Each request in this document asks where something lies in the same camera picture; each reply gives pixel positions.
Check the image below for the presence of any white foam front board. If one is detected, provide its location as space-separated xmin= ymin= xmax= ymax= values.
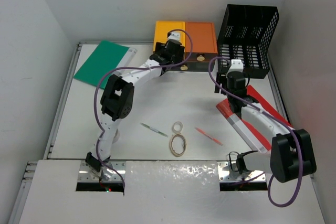
xmin=20 ymin=160 xmax=324 ymax=223

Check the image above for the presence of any thin brown tape ring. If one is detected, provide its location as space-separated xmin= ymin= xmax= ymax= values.
xmin=169 ymin=133 xmax=188 ymax=157

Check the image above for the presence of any yellow drawer box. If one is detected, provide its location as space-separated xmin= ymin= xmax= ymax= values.
xmin=153 ymin=21 xmax=186 ymax=51

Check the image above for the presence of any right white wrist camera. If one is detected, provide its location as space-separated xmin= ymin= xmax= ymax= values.
xmin=227 ymin=59 xmax=244 ymax=73

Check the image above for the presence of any metal base plate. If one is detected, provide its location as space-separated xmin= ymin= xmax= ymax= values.
xmin=217 ymin=161 xmax=266 ymax=183
xmin=77 ymin=161 xmax=126 ymax=183

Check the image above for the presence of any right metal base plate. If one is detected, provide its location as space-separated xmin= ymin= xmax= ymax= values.
xmin=217 ymin=161 xmax=266 ymax=183

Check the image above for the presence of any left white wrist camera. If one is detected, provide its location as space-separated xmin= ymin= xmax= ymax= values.
xmin=167 ymin=31 xmax=181 ymax=42

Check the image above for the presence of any transparent grey drawer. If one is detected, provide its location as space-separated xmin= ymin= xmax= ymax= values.
xmin=187 ymin=61 xmax=215 ymax=72
xmin=168 ymin=63 xmax=188 ymax=71

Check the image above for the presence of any green white pen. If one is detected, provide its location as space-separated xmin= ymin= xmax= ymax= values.
xmin=140 ymin=123 xmax=168 ymax=137

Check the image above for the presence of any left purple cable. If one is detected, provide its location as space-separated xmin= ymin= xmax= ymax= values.
xmin=93 ymin=29 xmax=194 ymax=185

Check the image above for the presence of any purple cable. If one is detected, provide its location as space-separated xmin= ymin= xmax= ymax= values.
xmin=93 ymin=29 xmax=194 ymax=185
xmin=208 ymin=56 xmax=304 ymax=207

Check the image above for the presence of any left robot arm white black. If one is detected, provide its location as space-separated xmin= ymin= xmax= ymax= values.
xmin=85 ymin=39 xmax=185 ymax=175

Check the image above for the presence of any orange red pen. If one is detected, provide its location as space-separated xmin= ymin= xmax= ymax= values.
xmin=195 ymin=127 xmax=223 ymax=146

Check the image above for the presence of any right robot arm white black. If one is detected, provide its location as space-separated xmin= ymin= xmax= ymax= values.
xmin=216 ymin=71 xmax=317 ymax=183

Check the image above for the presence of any small white tape roll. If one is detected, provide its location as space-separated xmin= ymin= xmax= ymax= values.
xmin=172 ymin=121 xmax=183 ymax=134

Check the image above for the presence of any wide clear tape roll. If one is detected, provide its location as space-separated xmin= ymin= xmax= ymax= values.
xmin=112 ymin=130 xmax=120 ymax=143

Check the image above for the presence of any black mesh file rack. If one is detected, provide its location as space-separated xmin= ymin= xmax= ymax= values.
xmin=217 ymin=4 xmax=279 ymax=79

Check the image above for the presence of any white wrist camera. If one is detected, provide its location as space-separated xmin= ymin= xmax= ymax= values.
xmin=167 ymin=31 xmax=181 ymax=42
xmin=227 ymin=59 xmax=244 ymax=73

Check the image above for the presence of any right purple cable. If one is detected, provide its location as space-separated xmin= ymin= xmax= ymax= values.
xmin=208 ymin=56 xmax=304 ymax=207

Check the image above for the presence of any red clip file folder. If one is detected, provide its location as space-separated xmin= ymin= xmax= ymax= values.
xmin=216 ymin=86 xmax=291 ymax=153

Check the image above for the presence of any orange drawer box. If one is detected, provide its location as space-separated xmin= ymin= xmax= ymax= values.
xmin=185 ymin=22 xmax=218 ymax=62

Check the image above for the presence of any green clip file folder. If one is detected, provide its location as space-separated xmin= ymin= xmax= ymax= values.
xmin=74 ymin=41 xmax=137 ymax=86

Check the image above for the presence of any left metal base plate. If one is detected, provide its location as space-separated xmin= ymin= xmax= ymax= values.
xmin=77 ymin=161 xmax=126 ymax=183

